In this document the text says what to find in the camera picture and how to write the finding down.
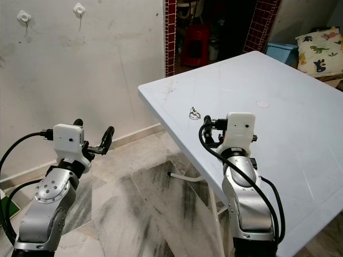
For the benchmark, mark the red plastic stool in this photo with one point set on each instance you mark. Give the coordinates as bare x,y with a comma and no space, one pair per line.
195,48

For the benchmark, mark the round white table cap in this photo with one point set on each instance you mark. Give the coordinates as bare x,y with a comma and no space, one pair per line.
262,104

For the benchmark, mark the dinosaur print pillow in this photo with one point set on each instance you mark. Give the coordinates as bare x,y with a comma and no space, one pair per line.
321,53

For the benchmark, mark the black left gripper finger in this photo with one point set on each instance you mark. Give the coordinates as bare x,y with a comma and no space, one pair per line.
107,139
79,122

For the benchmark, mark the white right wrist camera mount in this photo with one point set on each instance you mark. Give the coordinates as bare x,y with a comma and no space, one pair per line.
240,128

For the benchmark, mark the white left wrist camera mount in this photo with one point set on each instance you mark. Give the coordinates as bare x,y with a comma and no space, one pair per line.
67,140

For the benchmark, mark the white plastic table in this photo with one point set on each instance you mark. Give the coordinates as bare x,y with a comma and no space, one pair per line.
289,134

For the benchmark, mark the white and green cardboard box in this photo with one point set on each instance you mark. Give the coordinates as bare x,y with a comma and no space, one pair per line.
4,209

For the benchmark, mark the upright red tiled column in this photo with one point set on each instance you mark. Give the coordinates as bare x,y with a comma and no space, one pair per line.
170,37

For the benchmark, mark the white square wall hook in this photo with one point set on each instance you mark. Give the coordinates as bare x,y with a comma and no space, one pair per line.
79,9
24,17

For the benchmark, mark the slanted red tiled column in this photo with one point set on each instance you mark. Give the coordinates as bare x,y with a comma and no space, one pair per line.
261,27

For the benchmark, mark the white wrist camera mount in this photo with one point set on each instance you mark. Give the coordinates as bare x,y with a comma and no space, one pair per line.
67,140
240,128

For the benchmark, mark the blue plastic box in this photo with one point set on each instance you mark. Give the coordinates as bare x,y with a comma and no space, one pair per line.
281,53

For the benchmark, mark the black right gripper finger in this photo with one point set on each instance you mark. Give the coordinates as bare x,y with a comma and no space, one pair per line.
207,120

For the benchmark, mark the white plastic container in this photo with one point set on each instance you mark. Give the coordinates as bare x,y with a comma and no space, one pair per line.
214,48

